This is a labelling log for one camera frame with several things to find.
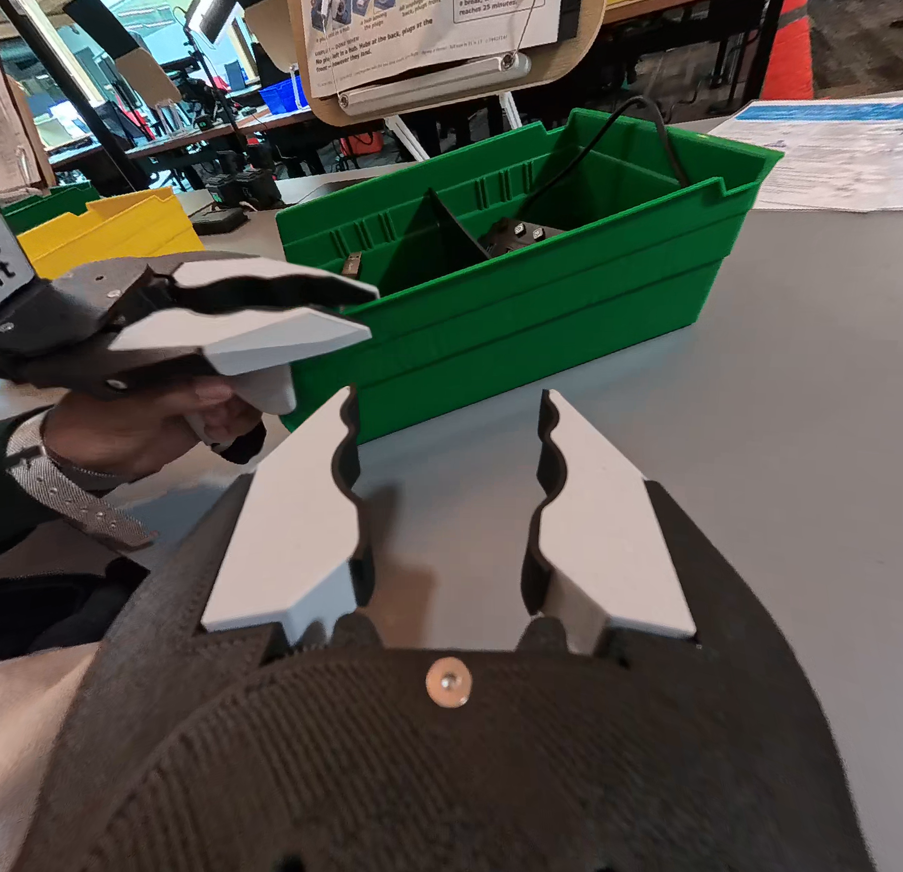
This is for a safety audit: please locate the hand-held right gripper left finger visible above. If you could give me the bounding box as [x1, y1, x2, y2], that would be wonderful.
[201, 385, 375, 647]

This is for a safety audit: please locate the green plastic bin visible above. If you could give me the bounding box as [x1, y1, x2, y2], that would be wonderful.
[275, 108, 784, 444]
[0, 181, 101, 236]

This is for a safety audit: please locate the blue-bordered paper sheet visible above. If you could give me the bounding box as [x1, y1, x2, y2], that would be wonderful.
[709, 96, 903, 212]

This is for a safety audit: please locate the yellow plastic bin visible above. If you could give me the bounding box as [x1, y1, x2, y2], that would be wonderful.
[16, 187, 206, 281]

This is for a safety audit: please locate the orange traffic cone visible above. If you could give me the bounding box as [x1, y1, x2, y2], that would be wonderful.
[760, 0, 817, 101]

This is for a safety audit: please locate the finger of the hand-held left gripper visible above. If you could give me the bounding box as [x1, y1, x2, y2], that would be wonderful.
[109, 306, 372, 416]
[169, 255, 380, 314]

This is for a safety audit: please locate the black support pole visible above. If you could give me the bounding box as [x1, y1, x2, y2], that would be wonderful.
[0, 0, 152, 192]

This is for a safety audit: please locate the grey desk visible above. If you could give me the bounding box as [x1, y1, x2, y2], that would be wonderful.
[0, 89, 903, 872]

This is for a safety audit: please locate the black bin divider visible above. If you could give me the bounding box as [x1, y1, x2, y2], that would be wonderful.
[423, 189, 492, 268]

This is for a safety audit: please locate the blue storage bin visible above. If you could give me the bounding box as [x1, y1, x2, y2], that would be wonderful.
[259, 75, 311, 115]

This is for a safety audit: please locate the document stand with instruction sheet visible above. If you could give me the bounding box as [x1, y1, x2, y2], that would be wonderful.
[282, 0, 611, 161]

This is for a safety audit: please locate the brown cardboard document stand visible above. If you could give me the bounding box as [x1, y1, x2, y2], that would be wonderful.
[0, 75, 59, 189]

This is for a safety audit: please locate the person's left hand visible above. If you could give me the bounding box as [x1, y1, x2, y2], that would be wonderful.
[42, 378, 263, 479]

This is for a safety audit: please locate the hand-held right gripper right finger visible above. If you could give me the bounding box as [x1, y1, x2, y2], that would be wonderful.
[522, 389, 698, 656]

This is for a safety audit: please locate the small black adapter box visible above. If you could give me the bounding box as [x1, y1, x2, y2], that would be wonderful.
[190, 207, 248, 237]

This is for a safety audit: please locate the silver wrist watch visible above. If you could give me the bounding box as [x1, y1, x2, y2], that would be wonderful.
[7, 410, 158, 552]

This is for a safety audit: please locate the black battery charger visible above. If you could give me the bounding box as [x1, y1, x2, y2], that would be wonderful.
[238, 167, 283, 207]
[205, 170, 246, 210]

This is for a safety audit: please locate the black backdrop board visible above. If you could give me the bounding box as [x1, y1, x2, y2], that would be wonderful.
[63, 0, 183, 108]
[212, 0, 299, 65]

